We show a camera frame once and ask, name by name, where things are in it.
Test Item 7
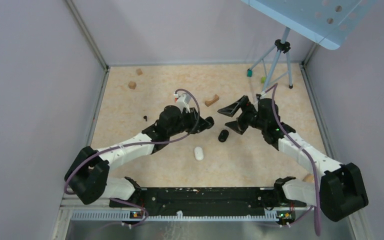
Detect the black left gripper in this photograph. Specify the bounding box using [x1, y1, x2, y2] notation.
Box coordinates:
[167, 106, 211, 137]

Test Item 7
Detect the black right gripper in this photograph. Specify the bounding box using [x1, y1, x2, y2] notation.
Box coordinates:
[218, 95, 267, 135]

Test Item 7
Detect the black earbud charging case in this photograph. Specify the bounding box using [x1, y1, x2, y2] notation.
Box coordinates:
[217, 129, 230, 143]

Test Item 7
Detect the white earbud charging case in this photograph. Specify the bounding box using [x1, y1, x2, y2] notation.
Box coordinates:
[193, 146, 204, 161]

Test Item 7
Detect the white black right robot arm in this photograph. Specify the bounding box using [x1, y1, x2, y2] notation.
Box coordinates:
[217, 95, 369, 222]

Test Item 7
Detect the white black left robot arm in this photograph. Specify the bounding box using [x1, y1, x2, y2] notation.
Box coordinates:
[64, 105, 215, 207]

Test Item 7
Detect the brown wooden arch block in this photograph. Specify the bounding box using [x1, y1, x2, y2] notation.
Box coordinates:
[204, 94, 220, 107]

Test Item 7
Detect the teal cube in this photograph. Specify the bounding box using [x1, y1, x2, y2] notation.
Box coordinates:
[246, 69, 253, 78]

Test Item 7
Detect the small tan wooden cube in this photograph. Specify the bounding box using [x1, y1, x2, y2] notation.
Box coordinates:
[136, 68, 143, 76]

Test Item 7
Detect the grey tripod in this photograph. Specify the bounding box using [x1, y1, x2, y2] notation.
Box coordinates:
[247, 27, 294, 107]

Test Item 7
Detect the tan block near base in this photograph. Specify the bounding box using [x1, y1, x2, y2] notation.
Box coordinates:
[302, 174, 315, 184]

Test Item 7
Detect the light blue perforated panel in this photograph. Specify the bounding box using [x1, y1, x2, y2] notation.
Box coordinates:
[242, 0, 376, 50]

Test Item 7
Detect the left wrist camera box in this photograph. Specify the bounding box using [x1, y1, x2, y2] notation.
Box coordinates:
[173, 93, 192, 113]

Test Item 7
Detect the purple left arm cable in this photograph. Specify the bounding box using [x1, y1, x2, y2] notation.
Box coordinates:
[63, 88, 201, 229]

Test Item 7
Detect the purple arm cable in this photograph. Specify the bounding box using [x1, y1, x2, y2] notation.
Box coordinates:
[63, 88, 201, 229]
[261, 82, 323, 237]

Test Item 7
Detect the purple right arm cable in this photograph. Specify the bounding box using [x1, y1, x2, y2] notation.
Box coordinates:
[261, 82, 323, 237]

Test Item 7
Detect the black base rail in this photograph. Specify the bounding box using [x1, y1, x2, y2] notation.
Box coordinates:
[128, 187, 307, 217]

